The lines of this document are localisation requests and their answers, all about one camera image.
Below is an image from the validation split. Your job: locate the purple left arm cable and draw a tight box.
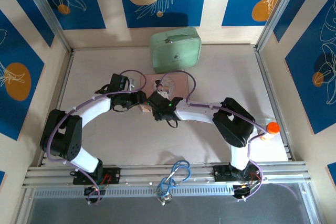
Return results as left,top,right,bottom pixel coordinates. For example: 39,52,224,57
47,69,147,206

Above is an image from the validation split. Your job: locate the blue coiled cable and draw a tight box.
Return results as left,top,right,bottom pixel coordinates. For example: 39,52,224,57
156,159,192,199

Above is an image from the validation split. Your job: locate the slotted grey cable duct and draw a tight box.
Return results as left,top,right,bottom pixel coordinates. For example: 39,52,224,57
33,186,237,199

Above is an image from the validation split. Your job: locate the pink tin box with couple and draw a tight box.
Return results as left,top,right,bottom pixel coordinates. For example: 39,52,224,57
139,73,190,114

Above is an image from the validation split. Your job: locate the bottle with orange cap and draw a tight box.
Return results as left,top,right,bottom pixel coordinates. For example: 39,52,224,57
259,121,281,143

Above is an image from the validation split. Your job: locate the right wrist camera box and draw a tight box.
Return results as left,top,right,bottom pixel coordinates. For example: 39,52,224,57
148,92,171,111

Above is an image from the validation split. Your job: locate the aluminium front rail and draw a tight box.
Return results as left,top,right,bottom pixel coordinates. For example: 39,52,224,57
22,161,313,188

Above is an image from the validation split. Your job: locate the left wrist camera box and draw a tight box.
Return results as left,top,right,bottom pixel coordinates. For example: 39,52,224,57
109,73,130,91

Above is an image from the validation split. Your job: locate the small left controller board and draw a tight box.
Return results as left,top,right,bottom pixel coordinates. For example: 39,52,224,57
83,185,107,196

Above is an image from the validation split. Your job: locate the aluminium corner post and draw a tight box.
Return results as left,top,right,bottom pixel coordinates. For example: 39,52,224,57
20,0,74,55
256,0,308,51

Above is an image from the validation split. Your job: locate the mint green zip case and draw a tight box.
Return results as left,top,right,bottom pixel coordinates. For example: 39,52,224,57
150,26,202,74

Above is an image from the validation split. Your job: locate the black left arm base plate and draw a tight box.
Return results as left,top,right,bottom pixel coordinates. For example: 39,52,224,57
72,167,121,185

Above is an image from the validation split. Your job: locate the aluminium side rail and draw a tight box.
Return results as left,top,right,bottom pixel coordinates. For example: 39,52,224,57
254,47,293,161
39,50,76,167

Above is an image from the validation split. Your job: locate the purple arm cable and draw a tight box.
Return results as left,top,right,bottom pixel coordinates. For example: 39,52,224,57
159,70,265,201
47,69,147,206

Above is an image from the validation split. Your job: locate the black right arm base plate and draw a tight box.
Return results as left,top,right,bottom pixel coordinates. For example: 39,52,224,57
214,165,263,183

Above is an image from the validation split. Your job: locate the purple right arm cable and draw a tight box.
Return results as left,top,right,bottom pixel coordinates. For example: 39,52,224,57
159,70,265,201

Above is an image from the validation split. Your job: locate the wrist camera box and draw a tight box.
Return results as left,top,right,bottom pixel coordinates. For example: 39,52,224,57
109,73,130,91
148,92,171,111

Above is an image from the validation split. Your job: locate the small controller board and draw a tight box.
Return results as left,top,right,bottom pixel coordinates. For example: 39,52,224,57
83,185,107,196
233,184,254,200

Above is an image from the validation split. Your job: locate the small right controller board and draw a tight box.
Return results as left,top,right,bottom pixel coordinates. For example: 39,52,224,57
233,184,254,200

